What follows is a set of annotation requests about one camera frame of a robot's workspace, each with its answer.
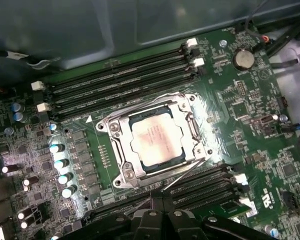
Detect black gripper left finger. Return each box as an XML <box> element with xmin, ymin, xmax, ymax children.
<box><xmin>61</xmin><ymin>191</ymin><xmax>164</xmax><ymax>240</ymax></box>

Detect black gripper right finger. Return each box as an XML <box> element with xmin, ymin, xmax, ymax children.
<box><xmin>162</xmin><ymin>191</ymin><xmax>278</xmax><ymax>240</ymax></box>

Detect metal wire locking lever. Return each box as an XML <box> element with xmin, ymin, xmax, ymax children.
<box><xmin>161</xmin><ymin>149</ymin><xmax>211</xmax><ymax>193</ymax></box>
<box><xmin>103</xmin><ymin>91</ymin><xmax>200</xmax><ymax>126</ymax></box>

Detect silver square CPU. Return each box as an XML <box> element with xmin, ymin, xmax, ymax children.
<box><xmin>127</xmin><ymin>107</ymin><xmax>188</xmax><ymax>173</ymax></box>

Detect silver socket cover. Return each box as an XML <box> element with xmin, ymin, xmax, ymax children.
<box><xmin>107</xmin><ymin>98</ymin><xmax>206</xmax><ymax>185</ymax></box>

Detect CPU socket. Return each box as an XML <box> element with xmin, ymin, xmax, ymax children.
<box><xmin>96</xmin><ymin>91</ymin><xmax>214</xmax><ymax>189</ymax></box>

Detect RAM slot white clips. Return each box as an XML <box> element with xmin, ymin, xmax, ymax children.
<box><xmin>36</xmin><ymin>57</ymin><xmax>205</xmax><ymax>113</ymax></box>
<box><xmin>30</xmin><ymin>37</ymin><xmax>199</xmax><ymax>92</ymax></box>

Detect silver capacitor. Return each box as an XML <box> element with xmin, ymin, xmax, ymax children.
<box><xmin>61</xmin><ymin>185</ymin><xmax>78</xmax><ymax>198</ymax></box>
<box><xmin>49</xmin><ymin>143</ymin><xmax>66</xmax><ymax>154</ymax></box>
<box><xmin>12</xmin><ymin>111</ymin><xmax>28</xmax><ymax>123</ymax></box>
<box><xmin>53</xmin><ymin>158</ymin><xmax>70</xmax><ymax>170</ymax></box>
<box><xmin>11</xmin><ymin>102</ymin><xmax>26</xmax><ymax>113</ymax></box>
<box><xmin>57</xmin><ymin>172</ymin><xmax>75</xmax><ymax>185</ymax></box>

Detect green motherboard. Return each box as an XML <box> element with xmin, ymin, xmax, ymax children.
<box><xmin>0</xmin><ymin>24</ymin><xmax>300</xmax><ymax>240</ymax></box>

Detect round coin battery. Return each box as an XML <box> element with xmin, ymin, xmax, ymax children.
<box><xmin>231</xmin><ymin>47</ymin><xmax>255</xmax><ymax>71</ymax></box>

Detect thin black wire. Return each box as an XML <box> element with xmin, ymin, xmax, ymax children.
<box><xmin>244</xmin><ymin>0</ymin><xmax>272</xmax><ymax>52</ymax></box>

